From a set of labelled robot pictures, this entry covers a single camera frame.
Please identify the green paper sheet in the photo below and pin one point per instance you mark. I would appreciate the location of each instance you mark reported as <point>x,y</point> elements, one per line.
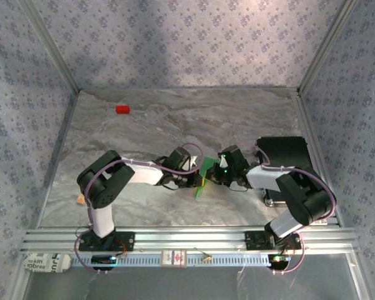
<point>210,163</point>

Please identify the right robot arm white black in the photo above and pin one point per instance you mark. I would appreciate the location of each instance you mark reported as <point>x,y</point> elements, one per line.
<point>262,178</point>

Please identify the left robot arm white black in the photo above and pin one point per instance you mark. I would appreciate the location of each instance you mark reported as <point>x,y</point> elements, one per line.
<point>145,175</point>

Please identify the small brass clip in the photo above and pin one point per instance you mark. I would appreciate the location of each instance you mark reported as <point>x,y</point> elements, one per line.
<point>207,258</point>

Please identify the small card with red print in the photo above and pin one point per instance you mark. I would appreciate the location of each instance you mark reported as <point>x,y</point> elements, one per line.
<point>174,258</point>

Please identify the small red block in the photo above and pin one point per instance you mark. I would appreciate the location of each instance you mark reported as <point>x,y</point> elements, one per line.
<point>122,110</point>

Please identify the small orange tag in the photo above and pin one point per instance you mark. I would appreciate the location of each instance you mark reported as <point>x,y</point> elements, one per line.
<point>80,199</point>

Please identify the white roll with black print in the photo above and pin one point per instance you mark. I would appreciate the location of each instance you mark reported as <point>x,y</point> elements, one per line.
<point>43,264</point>

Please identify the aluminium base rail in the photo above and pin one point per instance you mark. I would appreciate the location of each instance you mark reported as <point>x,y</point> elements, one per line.
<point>190,237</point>

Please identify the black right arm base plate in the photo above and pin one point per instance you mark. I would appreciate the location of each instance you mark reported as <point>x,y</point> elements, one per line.
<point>253,240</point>

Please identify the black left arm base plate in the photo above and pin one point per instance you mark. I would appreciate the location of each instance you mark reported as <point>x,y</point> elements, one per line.
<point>128,242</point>

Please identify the aluminium side rail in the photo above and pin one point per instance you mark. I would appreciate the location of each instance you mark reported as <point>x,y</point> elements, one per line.
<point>307,125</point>
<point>65,131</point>

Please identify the aluminium frame post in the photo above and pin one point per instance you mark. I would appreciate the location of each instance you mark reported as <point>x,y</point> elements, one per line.
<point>325,47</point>

